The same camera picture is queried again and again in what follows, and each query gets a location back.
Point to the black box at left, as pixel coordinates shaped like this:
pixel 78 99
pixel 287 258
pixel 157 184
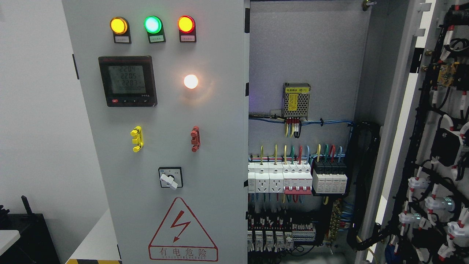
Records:
pixel 35 245

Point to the red terminal connector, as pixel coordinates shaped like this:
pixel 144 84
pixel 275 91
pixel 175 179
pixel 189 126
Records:
pixel 195 141

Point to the black white surge protector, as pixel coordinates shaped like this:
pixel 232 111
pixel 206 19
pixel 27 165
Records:
pixel 329 177

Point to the black relay terminal row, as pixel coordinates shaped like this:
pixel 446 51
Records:
pixel 279 231

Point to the white socket breaker row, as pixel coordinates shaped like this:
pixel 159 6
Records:
pixel 271 177

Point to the white rotary selector switch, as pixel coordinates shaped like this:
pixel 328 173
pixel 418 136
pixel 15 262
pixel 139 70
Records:
pixel 170 177

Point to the green indicator lamp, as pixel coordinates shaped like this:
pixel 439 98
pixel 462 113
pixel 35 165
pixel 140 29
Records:
pixel 155 29

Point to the yellow indicator lamp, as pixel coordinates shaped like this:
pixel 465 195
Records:
pixel 120 29

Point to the white glowing lamp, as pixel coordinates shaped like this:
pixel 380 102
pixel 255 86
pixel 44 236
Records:
pixel 191 81

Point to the red indicator lamp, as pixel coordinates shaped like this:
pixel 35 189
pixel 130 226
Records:
pixel 187 29

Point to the grey cabinet door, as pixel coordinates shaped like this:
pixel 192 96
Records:
pixel 411 200
pixel 204 221

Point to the yellow terminal connector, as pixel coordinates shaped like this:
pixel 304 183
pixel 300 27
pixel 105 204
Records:
pixel 137 139

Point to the metal mesh power supply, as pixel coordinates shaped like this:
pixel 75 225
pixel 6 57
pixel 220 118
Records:
pixel 296 96

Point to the black digital power meter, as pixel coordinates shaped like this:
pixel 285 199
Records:
pixel 128 81

